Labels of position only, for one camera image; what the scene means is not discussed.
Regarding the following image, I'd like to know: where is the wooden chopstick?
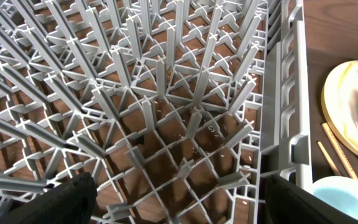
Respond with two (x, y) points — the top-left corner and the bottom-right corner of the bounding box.
(316, 141), (341, 176)
(321, 123), (358, 181)

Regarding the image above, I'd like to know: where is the wooden chopstick left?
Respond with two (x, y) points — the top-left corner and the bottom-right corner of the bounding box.
(316, 141), (341, 176)

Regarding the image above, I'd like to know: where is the yellow round plate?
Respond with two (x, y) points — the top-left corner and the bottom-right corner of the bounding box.
(321, 60), (358, 156)

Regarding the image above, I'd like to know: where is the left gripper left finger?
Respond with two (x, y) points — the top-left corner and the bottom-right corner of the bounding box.
(0, 172), (98, 224)

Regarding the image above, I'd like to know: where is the grey plastic dishwasher rack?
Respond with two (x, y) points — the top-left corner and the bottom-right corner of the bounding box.
(0, 0), (313, 223)

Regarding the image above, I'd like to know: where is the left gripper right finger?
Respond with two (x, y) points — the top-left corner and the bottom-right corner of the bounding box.
(265, 174), (358, 224)

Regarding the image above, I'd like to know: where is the dark brown serving tray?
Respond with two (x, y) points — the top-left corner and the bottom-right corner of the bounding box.
(306, 48), (358, 192)

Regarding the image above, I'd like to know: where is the light blue bowl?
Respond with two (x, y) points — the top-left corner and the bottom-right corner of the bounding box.
(313, 176), (358, 220)

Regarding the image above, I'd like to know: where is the wooden chopstick right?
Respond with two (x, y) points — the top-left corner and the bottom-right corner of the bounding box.
(321, 123), (358, 181)

